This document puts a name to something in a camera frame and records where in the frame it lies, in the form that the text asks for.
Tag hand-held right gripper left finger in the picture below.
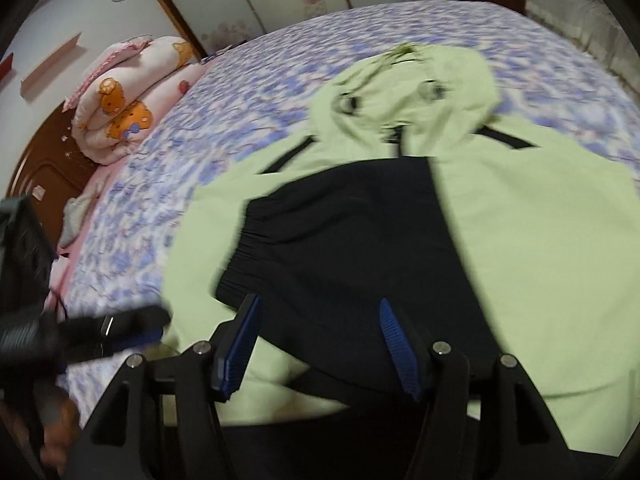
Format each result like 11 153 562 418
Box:
65 292 263 480

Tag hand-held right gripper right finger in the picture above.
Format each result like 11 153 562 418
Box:
378 297 581 480

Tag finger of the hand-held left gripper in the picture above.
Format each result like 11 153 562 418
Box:
112 329 168 353
57 304 172 361

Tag green and black hooded jacket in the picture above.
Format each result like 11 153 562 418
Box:
162 42 640 480

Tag person's left hand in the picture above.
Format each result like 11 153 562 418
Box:
0 380 83 480

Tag small grey pillow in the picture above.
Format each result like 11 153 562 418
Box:
60 195 93 248

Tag brown wooden headboard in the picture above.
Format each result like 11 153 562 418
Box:
7 105 98 241

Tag rolled bear print quilt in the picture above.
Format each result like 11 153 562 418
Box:
70 35 201 166

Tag purple cat print blanket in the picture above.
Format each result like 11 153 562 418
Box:
57 0 640 411

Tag beige lace covered furniture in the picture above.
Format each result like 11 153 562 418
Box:
525 0 640 86

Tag pink wall shelf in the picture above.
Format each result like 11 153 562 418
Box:
20 32 83 98

